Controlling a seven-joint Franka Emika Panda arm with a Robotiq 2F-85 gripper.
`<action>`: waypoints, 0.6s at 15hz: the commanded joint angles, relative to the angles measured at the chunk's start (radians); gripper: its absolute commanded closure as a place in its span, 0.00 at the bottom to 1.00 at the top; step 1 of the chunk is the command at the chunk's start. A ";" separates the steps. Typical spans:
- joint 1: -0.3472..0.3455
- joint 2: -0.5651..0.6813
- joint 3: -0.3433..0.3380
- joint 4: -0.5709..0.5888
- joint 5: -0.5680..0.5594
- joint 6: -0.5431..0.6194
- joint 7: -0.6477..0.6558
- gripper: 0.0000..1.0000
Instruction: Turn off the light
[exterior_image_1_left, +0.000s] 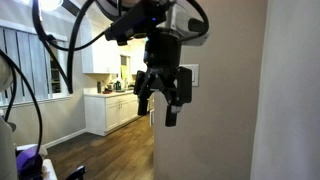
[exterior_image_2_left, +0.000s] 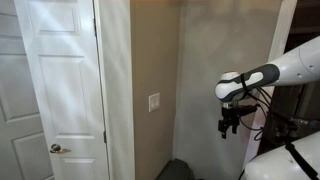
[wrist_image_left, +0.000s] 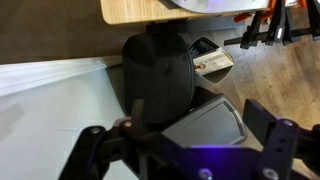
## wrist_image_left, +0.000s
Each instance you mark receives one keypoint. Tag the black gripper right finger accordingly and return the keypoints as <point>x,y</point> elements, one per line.
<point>283,140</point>

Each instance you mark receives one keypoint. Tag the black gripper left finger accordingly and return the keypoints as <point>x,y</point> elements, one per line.
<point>96,148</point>

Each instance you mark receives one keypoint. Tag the grey trash bin lid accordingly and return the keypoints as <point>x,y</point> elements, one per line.
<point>217,122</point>

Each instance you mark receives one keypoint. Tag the small bin with papers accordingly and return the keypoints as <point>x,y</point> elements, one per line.
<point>211,61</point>

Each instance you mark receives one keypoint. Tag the light wooden table top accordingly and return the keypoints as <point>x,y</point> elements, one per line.
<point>117,12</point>

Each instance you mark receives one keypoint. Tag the black camera tripod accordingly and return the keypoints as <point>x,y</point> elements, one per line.
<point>277,26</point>

